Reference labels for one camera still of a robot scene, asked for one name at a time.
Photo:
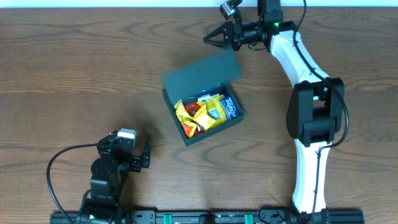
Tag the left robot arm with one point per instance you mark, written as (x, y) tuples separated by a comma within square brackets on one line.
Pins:
[(109, 173)]

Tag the dark blue chocolate bar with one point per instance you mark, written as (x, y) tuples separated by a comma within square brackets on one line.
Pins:
[(206, 98)]

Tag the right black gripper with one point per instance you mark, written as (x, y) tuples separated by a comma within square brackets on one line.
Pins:
[(238, 35)]

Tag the yellow Hacks candy bag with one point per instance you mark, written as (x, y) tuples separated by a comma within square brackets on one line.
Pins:
[(215, 109)]

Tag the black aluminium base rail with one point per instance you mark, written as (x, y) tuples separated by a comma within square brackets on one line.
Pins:
[(275, 216)]

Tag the yellow orange snack packet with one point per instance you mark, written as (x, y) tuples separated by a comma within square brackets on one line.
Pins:
[(188, 125)]

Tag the red Hacks candy bag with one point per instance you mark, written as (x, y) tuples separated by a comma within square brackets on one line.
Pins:
[(192, 108)]

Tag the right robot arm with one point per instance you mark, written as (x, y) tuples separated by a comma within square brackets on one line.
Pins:
[(316, 111)]

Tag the small yellow cracker packet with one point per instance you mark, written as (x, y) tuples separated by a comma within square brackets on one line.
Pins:
[(202, 118)]

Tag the blue Eclipse mint box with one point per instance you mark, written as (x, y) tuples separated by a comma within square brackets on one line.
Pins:
[(230, 109)]

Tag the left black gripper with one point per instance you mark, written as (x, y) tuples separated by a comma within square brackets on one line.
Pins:
[(137, 162)]

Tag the dark green box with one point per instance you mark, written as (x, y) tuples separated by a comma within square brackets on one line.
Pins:
[(218, 69)]

